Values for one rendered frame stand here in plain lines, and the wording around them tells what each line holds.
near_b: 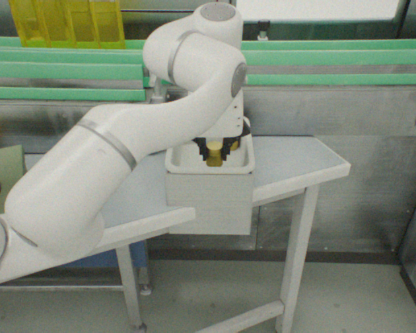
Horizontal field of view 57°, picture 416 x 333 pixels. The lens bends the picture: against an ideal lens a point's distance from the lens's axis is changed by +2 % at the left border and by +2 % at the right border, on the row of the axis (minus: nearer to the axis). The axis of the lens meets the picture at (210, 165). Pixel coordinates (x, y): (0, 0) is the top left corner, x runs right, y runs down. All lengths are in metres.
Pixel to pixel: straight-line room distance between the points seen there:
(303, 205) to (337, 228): 0.55
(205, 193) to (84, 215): 0.35
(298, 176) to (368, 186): 0.60
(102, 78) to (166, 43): 0.37
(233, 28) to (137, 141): 0.22
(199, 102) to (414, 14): 0.84
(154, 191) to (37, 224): 0.42
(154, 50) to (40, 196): 0.24
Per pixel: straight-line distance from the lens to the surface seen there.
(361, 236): 1.60
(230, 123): 0.67
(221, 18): 0.56
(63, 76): 0.89
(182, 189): 0.73
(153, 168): 0.87
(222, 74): 0.47
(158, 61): 0.52
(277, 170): 0.87
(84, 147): 0.43
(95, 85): 0.88
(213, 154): 0.74
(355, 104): 1.00
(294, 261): 1.14
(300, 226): 1.04
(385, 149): 1.36
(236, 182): 0.72
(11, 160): 0.85
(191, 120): 0.45
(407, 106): 1.05
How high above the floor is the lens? 1.25
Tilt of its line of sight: 35 degrees down
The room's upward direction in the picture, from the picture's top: straight up
